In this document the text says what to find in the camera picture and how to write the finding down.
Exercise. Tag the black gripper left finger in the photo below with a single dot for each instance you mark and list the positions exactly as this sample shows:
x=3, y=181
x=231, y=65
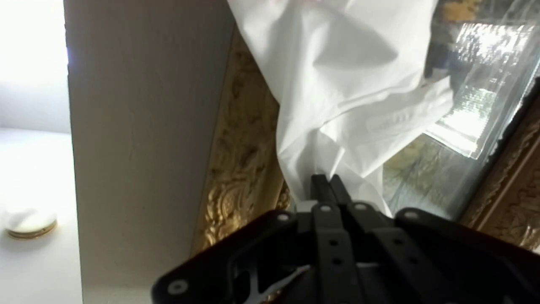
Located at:
x=224, y=264

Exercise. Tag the round white ceiling fixture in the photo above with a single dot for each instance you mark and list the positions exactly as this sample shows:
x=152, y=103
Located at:
x=30, y=223

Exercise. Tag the ornate gold picture frame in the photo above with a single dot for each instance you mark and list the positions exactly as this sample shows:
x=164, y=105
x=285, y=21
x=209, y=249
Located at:
x=241, y=169

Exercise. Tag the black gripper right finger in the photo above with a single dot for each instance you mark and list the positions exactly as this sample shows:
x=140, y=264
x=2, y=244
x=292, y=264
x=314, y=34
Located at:
x=449, y=259

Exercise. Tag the white paper napkin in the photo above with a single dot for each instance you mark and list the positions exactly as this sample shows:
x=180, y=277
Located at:
x=337, y=85

